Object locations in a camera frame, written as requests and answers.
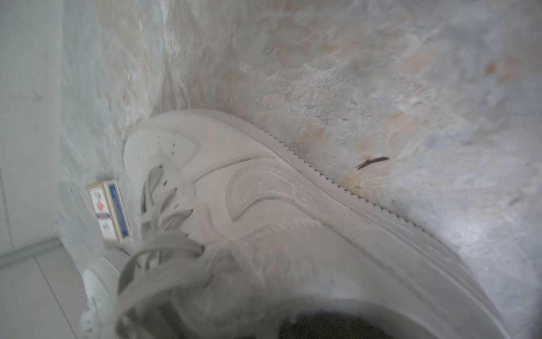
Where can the playing card box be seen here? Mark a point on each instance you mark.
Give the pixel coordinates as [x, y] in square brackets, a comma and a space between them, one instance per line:
[109, 209]

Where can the white sneaker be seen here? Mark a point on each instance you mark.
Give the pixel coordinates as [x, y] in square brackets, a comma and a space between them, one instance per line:
[240, 238]

